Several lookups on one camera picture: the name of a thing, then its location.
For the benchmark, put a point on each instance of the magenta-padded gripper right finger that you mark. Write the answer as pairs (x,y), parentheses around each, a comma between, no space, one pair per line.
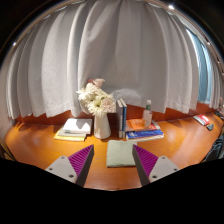
(156,168)

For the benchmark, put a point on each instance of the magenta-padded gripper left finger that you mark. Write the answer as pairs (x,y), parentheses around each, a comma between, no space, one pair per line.
(67,167)

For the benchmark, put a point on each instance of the pale green towel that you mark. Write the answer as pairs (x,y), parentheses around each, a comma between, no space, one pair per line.
(119,153)

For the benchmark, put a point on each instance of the yellow lying book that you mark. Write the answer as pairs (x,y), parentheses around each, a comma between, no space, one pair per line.
(66,138)

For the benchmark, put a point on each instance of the thin grey lying book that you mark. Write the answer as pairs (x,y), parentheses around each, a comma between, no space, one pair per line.
(68,134)

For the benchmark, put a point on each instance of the blue lying book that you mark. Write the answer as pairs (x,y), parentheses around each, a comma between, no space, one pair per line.
(145,134)

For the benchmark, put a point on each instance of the orange lying book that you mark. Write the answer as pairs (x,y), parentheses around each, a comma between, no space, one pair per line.
(135,125)

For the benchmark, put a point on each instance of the white ceramic vase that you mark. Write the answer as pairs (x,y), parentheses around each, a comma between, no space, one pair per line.
(102,128)

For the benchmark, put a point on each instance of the clear plastic bottle green cap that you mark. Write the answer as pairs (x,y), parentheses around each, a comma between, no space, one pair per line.
(147,116)

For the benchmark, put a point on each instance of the grey standing book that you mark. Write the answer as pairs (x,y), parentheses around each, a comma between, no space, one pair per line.
(119,118)

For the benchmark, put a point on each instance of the dark jacket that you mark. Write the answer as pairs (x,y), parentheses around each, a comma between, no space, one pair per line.
(216,148)

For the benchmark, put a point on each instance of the red flat book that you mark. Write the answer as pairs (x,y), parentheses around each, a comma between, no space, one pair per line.
(202,119)

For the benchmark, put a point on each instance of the small dark object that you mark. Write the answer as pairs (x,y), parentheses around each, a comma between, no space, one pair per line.
(210,127)

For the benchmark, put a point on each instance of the white and pink flowers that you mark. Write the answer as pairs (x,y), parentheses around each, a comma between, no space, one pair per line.
(96,98)

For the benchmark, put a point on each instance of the window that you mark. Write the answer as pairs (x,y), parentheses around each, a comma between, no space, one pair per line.
(203,66)

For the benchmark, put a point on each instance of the white curtain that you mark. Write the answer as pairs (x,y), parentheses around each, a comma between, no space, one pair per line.
(126,50)

